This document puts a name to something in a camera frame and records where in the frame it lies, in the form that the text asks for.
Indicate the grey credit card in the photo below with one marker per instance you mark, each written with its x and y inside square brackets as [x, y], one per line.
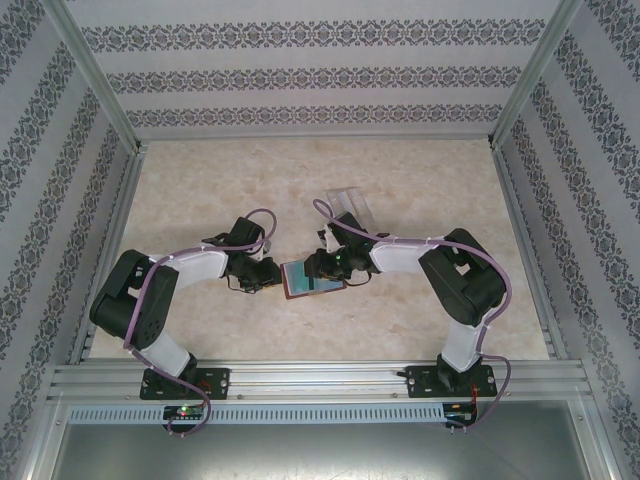
[357, 202]

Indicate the brown leather card holder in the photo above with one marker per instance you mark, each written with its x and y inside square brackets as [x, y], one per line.
[286, 292]

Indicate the small circuit board green light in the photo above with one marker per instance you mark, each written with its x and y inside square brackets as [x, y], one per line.
[182, 412]

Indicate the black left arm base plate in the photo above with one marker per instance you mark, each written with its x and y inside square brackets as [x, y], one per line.
[215, 382]

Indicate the clear acrylic card stand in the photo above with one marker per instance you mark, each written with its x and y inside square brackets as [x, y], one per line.
[362, 207]

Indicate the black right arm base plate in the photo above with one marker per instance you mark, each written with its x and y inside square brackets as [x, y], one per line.
[420, 382]

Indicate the grey metal sheet panel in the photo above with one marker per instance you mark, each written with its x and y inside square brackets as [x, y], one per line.
[320, 450]

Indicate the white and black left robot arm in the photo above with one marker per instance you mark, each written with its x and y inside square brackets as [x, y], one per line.
[200, 267]

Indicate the aluminium side rail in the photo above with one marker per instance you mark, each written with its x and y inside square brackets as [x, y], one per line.
[125, 190]

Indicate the aluminium frame post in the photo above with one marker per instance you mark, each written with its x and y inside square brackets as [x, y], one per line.
[100, 75]
[530, 75]

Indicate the aluminium mounting rail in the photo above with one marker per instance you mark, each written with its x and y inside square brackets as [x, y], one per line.
[315, 377]

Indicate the small circuit board blue light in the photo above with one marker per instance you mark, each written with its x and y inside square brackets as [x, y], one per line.
[457, 415]

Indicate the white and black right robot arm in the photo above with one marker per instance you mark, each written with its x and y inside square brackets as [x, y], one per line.
[400, 255]

